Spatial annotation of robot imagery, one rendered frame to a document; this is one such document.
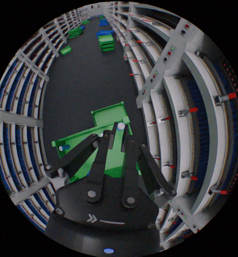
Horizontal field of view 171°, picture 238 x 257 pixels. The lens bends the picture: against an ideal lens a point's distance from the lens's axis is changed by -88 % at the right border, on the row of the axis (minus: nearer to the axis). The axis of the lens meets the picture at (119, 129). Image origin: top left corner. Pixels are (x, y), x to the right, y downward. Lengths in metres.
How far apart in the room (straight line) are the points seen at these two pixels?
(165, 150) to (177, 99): 0.31
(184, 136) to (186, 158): 0.10
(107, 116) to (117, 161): 0.56
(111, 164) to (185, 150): 0.31
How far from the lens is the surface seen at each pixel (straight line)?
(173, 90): 0.41
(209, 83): 0.29
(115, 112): 0.85
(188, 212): 0.48
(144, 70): 0.67
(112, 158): 0.36
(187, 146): 0.40
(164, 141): 0.54
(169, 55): 0.39
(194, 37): 0.33
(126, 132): 0.16
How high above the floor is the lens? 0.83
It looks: 86 degrees down
